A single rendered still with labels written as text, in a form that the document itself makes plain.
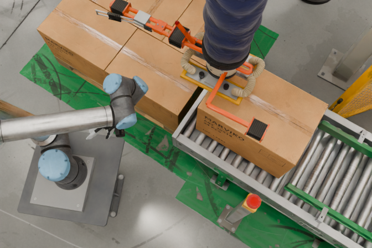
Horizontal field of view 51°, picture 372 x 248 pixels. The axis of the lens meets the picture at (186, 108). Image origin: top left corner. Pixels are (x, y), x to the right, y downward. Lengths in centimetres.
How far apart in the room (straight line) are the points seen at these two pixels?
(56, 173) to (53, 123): 50
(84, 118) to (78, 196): 75
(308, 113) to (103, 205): 122
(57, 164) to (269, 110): 113
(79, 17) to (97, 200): 135
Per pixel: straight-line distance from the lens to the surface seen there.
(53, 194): 230
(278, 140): 213
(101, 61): 276
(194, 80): 201
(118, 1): 211
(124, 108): 163
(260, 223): 300
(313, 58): 349
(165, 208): 297
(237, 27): 149
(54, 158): 204
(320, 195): 256
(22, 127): 158
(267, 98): 220
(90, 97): 326
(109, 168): 228
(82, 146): 235
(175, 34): 199
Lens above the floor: 295
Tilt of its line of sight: 70 degrees down
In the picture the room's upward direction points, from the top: straight up
